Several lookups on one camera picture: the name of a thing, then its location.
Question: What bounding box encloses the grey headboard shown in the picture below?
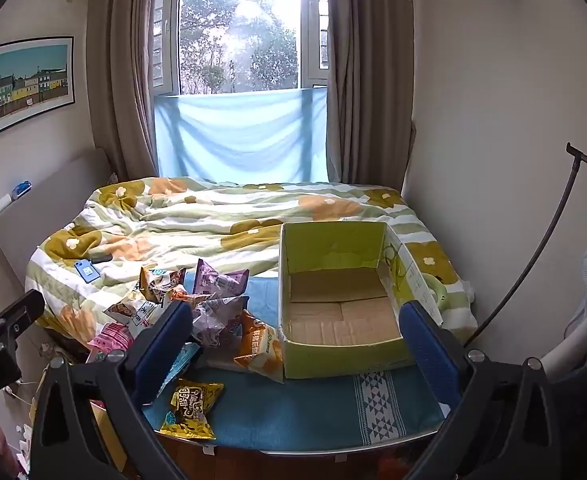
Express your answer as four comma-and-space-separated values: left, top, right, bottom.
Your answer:
0, 147, 113, 306

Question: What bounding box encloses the window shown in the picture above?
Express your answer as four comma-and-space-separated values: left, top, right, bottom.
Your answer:
151, 0, 331, 97

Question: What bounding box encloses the yellow black snack packet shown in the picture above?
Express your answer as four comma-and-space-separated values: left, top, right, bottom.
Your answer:
160, 380, 225, 442

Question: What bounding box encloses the floral duvet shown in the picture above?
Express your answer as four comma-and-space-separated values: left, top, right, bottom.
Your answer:
26, 176, 479, 347

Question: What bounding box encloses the framed house picture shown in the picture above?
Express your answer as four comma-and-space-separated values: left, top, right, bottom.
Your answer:
0, 36, 76, 141

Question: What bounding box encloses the black curved lamp stand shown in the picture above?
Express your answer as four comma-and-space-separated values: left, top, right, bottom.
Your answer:
463, 142, 587, 349

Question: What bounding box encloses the pale blue snack packet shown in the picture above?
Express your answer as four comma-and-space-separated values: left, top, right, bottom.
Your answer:
154, 342, 203, 402

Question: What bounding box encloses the purple silver snack packet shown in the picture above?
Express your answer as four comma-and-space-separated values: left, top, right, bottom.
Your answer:
191, 296, 250, 350

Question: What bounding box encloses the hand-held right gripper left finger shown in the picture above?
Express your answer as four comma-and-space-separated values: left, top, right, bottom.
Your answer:
28, 301, 194, 480

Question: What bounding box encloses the teal patterned tablecloth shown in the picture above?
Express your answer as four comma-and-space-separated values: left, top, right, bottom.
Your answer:
141, 270, 450, 453

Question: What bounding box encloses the pink snack packet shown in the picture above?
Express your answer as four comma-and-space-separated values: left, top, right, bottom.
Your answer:
86, 322, 135, 357

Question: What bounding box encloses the brown curtain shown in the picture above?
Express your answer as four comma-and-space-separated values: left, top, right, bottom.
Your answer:
86, 0, 161, 182
325, 0, 416, 189

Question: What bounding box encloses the brown orange snack packet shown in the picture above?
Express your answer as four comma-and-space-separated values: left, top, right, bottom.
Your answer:
138, 265, 190, 308

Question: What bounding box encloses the blue phone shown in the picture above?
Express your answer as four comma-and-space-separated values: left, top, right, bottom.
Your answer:
73, 259, 97, 284

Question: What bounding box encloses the white blue snack packet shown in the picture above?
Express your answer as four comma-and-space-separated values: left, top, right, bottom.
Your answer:
104, 290, 167, 339

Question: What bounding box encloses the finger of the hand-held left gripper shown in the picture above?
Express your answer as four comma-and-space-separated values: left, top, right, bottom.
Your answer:
0, 290, 46, 348

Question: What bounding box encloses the light blue cloth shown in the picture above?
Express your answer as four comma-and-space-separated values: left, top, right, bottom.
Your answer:
153, 87, 329, 184

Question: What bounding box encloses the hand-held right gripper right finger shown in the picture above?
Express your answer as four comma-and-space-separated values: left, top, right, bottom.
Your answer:
398, 301, 562, 480

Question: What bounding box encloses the green cardboard box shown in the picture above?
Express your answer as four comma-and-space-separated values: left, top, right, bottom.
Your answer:
278, 220, 445, 380

